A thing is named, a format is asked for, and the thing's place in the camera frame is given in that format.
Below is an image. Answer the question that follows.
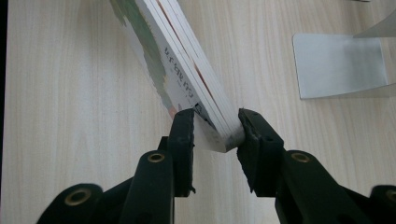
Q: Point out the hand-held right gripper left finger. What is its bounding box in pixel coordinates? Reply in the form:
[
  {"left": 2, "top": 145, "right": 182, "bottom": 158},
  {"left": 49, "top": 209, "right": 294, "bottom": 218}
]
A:
[{"left": 120, "top": 107, "right": 196, "bottom": 224}]

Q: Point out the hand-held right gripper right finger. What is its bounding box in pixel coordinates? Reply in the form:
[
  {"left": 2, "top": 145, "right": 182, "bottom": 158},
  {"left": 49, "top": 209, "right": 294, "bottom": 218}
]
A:
[{"left": 236, "top": 107, "right": 372, "bottom": 224}]

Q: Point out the grey expanding metal book rack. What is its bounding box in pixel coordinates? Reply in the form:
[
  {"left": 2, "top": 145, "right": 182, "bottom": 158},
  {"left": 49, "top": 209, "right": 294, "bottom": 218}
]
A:
[{"left": 291, "top": 8, "right": 396, "bottom": 101}]

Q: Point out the caterpillar picture book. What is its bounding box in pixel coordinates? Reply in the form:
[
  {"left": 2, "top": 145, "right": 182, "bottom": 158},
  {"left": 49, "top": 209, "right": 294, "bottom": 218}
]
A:
[{"left": 109, "top": 0, "right": 247, "bottom": 154}]

